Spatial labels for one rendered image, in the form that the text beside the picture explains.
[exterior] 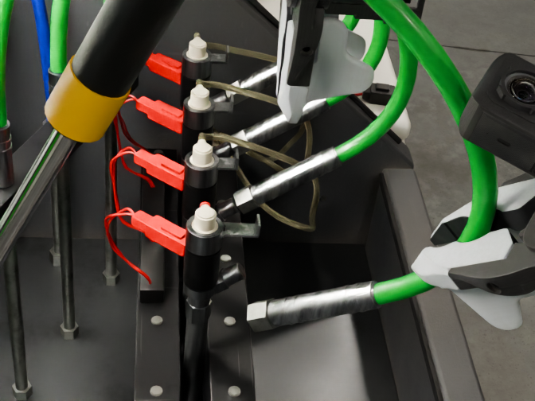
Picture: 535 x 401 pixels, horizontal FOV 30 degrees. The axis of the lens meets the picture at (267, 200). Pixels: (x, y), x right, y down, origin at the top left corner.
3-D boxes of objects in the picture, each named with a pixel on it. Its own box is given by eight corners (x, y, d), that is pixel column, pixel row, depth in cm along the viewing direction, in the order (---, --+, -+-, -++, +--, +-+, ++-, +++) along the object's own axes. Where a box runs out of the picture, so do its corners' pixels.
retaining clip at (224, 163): (236, 160, 83) (238, 148, 82) (238, 173, 81) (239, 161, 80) (197, 158, 82) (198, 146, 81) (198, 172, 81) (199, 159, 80)
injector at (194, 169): (227, 344, 94) (246, 171, 81) (174, 344, 94) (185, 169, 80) (225, 323, 96) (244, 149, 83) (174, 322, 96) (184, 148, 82)
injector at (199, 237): (232, 413, 88) (252, 238, 75) (175, 414, 87) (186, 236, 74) (230, 388, 90) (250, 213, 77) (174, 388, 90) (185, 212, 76)
